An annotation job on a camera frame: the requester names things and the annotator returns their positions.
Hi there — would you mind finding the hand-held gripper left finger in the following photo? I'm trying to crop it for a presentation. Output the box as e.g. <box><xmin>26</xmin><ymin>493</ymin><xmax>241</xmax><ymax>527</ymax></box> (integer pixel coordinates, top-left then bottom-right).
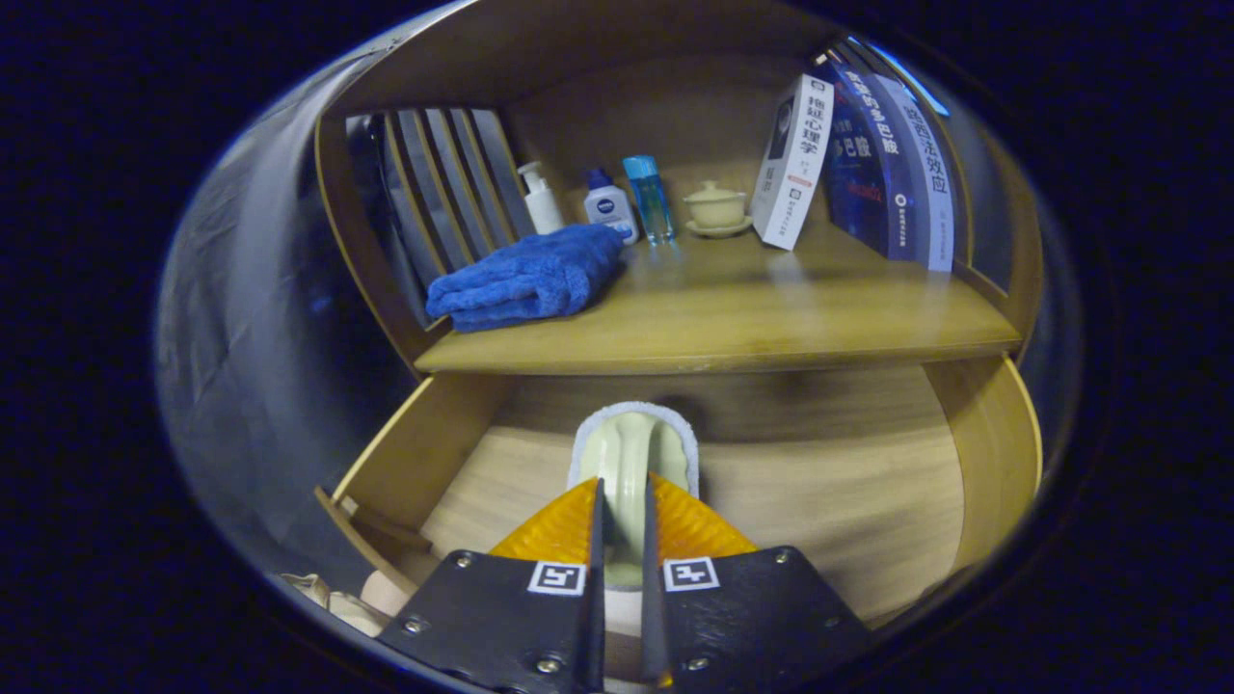
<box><xmin>376</xmin><ymin>477</ymin><xmax>606</xmax><ymax>694</ymax></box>

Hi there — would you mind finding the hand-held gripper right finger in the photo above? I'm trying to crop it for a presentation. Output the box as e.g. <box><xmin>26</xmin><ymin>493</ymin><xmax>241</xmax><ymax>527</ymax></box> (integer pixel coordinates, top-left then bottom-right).
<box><xmin>639</xmin><ymin>472</ymin><xmax>873</xmax><ymax>690</ymax></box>

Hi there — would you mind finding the cream scrub brush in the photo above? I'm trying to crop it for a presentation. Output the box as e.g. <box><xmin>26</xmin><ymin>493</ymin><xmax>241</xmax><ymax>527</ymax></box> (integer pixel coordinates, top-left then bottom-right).
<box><xmin>567</xmin><ymin>401</ymin><xmax>701</xmax><ymax>591</ymax></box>

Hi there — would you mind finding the wooden drawer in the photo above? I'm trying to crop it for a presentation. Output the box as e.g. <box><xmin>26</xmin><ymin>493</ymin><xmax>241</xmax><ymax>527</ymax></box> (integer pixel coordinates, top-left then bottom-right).
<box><xmin>313</xmin><ymin>355</ymin><xmax>1044</xmax><ymax>676</ymax></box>

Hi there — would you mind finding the wooden countertop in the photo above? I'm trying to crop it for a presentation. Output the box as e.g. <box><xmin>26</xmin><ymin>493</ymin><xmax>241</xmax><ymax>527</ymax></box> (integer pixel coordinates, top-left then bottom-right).
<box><xmin>415</xmin><ymin>227</ymin><xmax>1023</xmax><ymax>377</ymax></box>

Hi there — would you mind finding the blue folded towel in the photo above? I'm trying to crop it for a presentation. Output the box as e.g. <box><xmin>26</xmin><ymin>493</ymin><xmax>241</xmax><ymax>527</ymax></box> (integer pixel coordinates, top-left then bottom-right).
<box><xmin>425</xmin><ymin>224</ymin><xmax>628</xmax><ymax>334</ymax></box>

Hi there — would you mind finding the white bottle with blue cap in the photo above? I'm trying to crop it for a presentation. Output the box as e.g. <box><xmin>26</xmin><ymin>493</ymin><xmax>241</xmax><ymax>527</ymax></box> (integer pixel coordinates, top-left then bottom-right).
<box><xmin>582</xmin><ymin>169</ymin><xmax>640</xmax><ymax>246</ymax></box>

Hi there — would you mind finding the white pump bottle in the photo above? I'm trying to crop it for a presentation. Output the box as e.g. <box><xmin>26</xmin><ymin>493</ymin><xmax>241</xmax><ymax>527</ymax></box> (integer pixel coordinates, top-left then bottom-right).
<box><xmin>517</xmin><ymin>160</ymin><xmax>566</xmax><ymax>236</ymax></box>

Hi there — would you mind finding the clear blue bottle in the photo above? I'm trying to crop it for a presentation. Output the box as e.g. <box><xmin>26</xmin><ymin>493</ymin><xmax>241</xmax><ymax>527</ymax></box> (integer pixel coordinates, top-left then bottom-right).
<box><xmin>622</xmin><ymin>155</ymin><xmax>676</xmax><ymax>246</ymax></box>

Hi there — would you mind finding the cream lidded teacup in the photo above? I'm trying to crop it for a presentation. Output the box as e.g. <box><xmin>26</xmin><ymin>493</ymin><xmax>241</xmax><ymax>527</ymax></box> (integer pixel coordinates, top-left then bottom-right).
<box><xmin>683</xmin><ymin>180</ymin><xmax>754</xmax><ymax>239</ymax></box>

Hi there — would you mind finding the black backdrop cloth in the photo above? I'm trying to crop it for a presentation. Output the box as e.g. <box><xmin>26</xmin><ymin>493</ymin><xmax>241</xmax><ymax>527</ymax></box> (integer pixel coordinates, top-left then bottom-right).
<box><xmin>154</xmin><ymin>19</ymin><xmax>1086</xmax><ymax>599</ymax></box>

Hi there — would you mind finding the white book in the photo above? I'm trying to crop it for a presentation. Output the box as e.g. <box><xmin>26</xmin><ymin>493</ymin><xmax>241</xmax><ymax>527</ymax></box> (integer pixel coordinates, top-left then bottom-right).
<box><xmin>749</xmin><ymin>73</ymin><xmax>836</xmax><ymax>252</ymax></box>

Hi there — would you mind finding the dark blue book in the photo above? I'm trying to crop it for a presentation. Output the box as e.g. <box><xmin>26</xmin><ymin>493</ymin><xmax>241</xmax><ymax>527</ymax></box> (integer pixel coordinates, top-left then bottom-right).
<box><xmin>815</xmin><ymin>60</ymin><xmax>931</xmax><ymax>263</ymax></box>

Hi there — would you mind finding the pale lavender book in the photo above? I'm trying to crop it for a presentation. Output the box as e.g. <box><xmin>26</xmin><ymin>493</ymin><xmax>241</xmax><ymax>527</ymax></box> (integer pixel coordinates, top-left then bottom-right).
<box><xmin>872</xmin><ymin>72</ymin><xmax>955</xmax><ymax>274</ymax></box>

